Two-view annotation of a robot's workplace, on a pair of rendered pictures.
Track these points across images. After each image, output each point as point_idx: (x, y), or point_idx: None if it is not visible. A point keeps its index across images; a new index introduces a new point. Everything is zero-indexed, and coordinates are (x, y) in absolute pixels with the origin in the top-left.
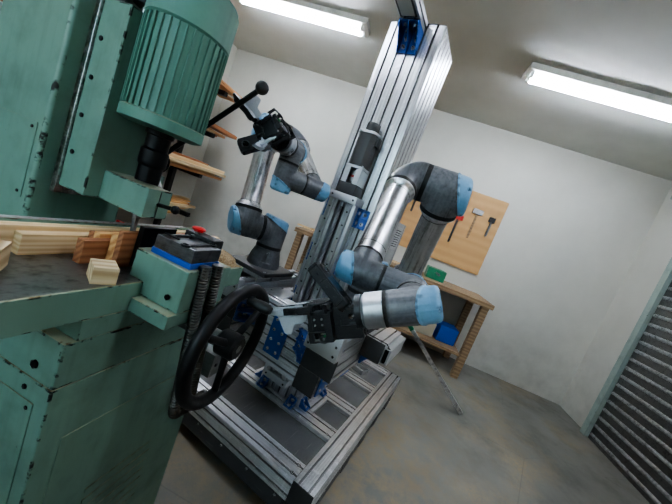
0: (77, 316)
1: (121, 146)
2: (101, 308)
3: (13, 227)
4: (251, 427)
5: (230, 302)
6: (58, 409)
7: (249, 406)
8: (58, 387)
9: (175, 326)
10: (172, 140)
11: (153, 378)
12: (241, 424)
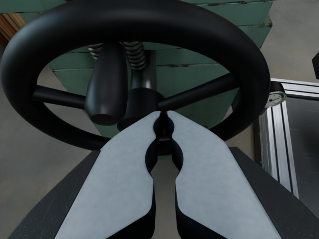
0: (6, 6)
1: None
2: (28, 1)
3: None
4: (288, 175)
5: (18, 43)
6: (69, 83)
7: (309, 156)
8: (54, 68)
9: (76, 52)
10: None
11: (161, 91)
12: (281, 165)
